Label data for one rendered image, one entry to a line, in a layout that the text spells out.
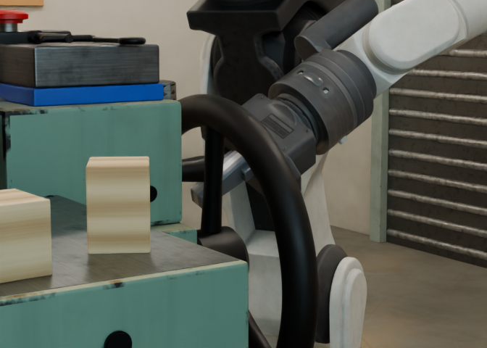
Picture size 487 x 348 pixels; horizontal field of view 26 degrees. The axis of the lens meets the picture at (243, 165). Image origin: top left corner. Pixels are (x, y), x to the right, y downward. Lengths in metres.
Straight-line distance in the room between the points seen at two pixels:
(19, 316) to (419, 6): 0.72
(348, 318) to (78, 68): 0.85
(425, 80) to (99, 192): 4.03
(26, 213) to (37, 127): 0.22
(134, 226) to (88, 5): 4.02
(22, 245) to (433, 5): 0.70
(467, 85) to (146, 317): 3.91
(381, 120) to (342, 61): 3.63
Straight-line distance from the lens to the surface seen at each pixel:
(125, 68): 0.75
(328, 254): 1.51
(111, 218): 0.54
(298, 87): 1.05
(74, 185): 0.73
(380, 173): 4.73
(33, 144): 0.71
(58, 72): 0.73
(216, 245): 0.88
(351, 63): 1.07
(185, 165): 0.98
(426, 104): 4.54
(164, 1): 4.72
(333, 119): 1.05
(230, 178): 1.02
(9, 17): 0.80
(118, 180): 0.54
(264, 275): 1.49
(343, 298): 1.50
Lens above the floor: 1.02
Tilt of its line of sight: 8 degrees down
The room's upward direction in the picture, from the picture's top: straight up
